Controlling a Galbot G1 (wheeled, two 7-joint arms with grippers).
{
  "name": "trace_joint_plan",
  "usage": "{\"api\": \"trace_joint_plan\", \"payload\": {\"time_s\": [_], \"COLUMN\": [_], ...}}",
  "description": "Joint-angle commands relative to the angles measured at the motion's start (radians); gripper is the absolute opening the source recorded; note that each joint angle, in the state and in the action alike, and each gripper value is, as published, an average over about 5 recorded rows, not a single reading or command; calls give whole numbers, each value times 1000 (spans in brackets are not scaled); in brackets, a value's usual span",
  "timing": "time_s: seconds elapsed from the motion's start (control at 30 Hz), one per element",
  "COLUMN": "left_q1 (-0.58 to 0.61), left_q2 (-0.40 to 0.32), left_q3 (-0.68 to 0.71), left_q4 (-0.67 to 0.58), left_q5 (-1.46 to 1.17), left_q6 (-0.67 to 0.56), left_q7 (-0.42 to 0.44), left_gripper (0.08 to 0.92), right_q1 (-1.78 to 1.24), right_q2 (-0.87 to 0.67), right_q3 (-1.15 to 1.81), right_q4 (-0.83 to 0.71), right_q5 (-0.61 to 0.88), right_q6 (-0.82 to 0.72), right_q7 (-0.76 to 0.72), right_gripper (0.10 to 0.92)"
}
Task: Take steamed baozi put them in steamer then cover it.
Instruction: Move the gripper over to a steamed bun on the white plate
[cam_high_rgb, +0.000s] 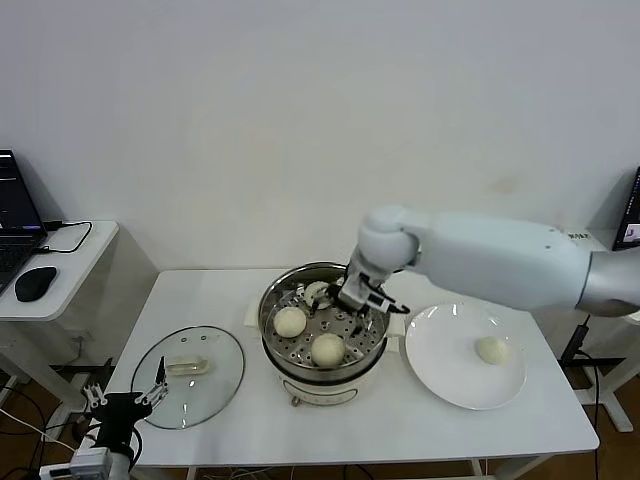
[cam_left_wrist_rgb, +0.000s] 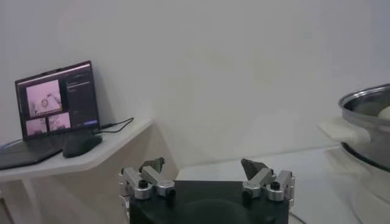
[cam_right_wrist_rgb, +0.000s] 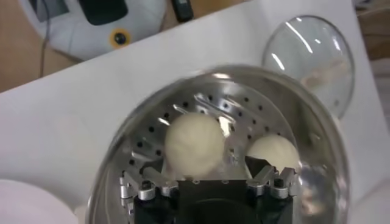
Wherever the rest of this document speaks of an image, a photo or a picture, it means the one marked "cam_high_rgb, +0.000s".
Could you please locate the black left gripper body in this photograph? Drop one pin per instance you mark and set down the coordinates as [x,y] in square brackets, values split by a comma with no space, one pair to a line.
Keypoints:
[122,410]

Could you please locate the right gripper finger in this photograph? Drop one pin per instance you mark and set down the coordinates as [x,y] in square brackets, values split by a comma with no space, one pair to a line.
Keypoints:
[362,326]
[322,296]

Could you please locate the stainless steel steamer basket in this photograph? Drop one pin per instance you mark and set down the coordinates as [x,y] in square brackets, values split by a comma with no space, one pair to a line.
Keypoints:
[285,350]

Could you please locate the black laptop with lit screen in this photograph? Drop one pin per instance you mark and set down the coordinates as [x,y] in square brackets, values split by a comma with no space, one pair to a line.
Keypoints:
[632,215]

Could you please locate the black laptop with dark screen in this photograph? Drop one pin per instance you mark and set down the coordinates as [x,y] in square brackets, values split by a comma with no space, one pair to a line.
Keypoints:
[15,210]

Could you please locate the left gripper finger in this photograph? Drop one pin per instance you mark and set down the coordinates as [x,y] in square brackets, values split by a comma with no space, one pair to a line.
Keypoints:
[160,387]
[95,397]

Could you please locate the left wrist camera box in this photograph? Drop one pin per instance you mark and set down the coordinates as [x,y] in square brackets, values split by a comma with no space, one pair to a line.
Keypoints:
[90,460]

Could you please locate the white side desk with label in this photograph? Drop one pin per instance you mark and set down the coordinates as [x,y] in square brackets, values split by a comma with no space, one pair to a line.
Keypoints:
[612,405]

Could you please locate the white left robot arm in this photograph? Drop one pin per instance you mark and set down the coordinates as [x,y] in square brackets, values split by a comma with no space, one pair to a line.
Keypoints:
[119,465]

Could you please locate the white side desk with mouse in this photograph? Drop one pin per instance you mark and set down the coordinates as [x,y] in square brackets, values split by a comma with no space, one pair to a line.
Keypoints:
[75,280]

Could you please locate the round white plate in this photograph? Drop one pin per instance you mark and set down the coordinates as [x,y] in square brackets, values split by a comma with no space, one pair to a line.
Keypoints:
[450,360]

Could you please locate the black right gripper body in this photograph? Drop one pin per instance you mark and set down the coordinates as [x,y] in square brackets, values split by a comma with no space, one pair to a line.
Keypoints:
[344,299]

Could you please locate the black computer mouse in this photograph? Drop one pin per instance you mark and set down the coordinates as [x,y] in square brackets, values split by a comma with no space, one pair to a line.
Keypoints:
[35,284]

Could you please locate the small printed desk label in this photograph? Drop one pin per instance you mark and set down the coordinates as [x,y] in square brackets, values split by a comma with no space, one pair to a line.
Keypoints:
[580,235]

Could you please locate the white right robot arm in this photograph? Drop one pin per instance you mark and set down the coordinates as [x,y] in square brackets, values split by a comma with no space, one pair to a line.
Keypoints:
[500,255]

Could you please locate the white steamed baozi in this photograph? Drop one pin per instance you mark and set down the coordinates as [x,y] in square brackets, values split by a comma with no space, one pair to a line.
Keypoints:
[492,351]
[289,322]
[314,291]
[327,351]

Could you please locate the round glass pot lid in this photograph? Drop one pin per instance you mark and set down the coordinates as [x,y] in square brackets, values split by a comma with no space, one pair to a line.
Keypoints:
[222,360]

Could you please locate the cream electric cooking pot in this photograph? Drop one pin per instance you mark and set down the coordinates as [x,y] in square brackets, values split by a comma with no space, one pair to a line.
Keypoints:
[320,389]

